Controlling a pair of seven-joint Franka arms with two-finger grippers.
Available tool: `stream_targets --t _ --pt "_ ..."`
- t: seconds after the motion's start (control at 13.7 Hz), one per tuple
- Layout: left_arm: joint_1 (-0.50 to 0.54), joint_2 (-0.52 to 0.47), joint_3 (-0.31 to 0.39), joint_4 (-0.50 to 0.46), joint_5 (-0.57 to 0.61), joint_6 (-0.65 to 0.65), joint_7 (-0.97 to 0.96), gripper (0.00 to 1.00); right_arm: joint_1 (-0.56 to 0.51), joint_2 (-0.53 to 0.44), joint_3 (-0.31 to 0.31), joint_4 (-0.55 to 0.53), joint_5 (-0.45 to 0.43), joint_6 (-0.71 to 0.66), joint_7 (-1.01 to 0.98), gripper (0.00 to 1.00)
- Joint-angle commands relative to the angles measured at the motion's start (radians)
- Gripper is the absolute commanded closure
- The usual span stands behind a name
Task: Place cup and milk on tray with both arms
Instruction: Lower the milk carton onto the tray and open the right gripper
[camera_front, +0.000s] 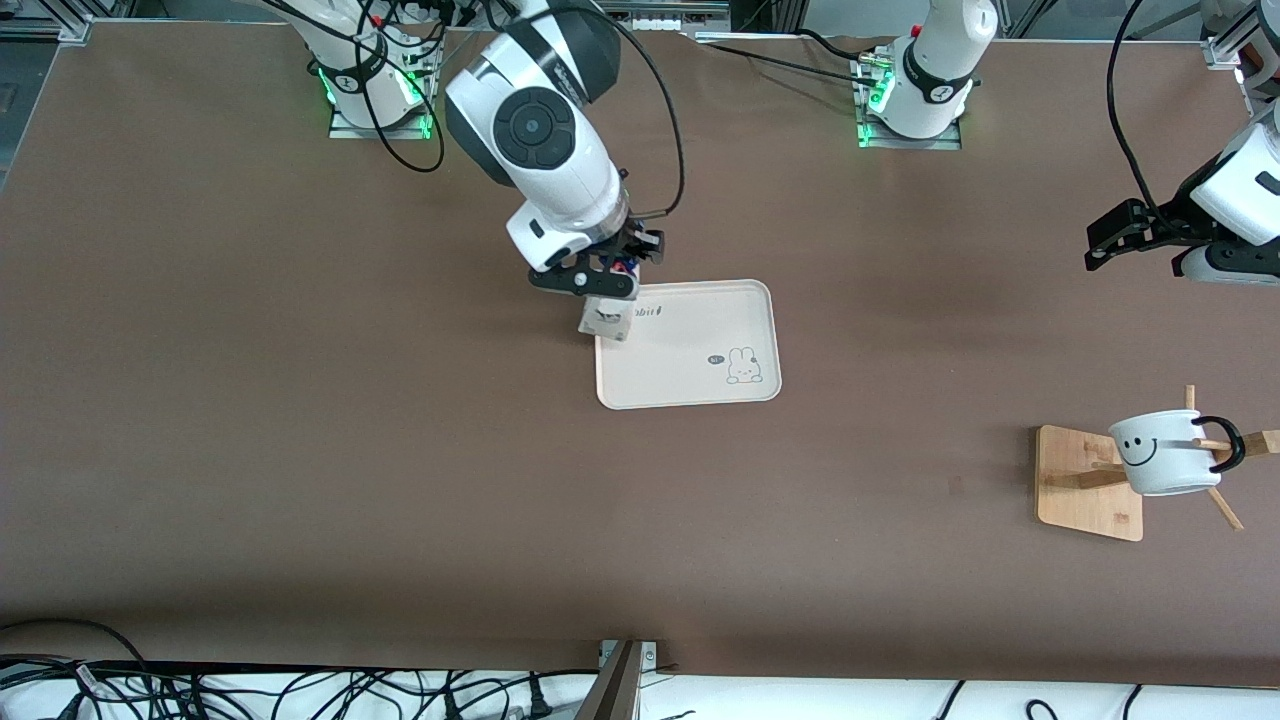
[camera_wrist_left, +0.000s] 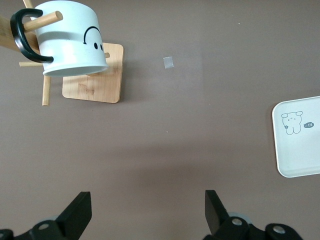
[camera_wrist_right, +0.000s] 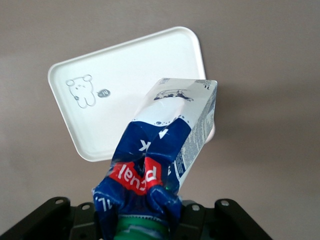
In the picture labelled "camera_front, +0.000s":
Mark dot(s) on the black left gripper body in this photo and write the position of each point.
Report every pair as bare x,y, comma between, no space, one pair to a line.
1172,218

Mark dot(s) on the blue white milk carton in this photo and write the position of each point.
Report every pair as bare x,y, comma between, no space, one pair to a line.
605,320

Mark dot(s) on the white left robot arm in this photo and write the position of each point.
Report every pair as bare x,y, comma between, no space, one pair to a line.
935,60

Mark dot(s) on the cream rabbit print tray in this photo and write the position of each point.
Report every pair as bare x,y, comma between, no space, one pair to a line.
690,370

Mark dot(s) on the grey metal box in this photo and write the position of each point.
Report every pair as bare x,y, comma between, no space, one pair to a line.
655,15

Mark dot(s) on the wooden mug rack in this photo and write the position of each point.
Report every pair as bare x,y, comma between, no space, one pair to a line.
1085,500

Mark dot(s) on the aluminium frame corner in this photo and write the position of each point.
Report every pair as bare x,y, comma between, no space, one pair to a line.
1225,50

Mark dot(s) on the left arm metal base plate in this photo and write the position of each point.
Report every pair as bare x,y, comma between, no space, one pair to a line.
945,143

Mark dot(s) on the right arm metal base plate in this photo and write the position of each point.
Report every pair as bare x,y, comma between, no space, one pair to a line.
400,132

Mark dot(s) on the aluminium profile post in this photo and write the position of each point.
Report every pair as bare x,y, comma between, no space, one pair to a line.
615,690

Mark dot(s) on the aluminium frame bar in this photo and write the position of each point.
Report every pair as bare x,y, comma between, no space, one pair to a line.
60,32

